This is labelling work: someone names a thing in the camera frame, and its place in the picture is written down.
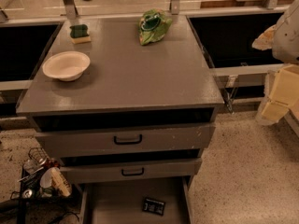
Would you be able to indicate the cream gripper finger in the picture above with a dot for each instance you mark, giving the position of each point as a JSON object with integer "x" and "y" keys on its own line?
{"x": 274, "y": 112}

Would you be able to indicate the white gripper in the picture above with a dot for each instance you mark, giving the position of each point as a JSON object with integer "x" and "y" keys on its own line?
{"x": 287, "y": 37}

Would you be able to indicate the dark rxbar blueberry packet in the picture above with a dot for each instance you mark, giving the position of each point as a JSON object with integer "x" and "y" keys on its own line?
{"x": 153, "y": 206}

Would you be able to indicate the grey middle drawer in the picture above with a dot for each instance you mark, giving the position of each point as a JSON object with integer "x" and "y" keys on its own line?
{"x": 131, "y": 170}

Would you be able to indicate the grey drawer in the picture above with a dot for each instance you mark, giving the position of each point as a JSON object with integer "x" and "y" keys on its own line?
{"x": 121, "y": 202}
{"x": 131, "y": 170}
{"x": 119, "y": 141}

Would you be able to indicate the grey drawer cabinet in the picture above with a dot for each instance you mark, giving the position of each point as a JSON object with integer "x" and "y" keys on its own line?
{"x": 127, "y": 86}

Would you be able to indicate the grey bottom drawer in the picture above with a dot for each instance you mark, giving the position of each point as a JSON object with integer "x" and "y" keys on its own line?
{"x": 121, "y": 202}

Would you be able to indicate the grey top drawer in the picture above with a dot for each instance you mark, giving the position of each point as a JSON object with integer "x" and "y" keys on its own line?
{"x": 119, "y": 141}

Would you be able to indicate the brown cardboard box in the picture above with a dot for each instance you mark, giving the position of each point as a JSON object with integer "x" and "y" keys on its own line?
{"x": 265, "y": 40}

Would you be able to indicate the green chip bag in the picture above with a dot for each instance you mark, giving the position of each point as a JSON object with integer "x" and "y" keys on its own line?
{"x": 153, "y": 26}

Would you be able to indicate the green yellow sponge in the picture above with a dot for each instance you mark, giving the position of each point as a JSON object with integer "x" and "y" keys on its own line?
{"x": 79, "y": 34}

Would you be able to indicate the white paper bowl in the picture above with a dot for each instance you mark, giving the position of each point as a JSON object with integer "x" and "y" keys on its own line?
{"x": 66, "y": 66}

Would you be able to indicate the cream box in rack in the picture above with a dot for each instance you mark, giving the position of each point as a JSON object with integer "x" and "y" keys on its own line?
{"x": 60, "y": 183}

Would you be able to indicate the white cup in rack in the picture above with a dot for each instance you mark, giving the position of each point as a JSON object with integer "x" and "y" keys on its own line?
{"x": 46, "y": 179}

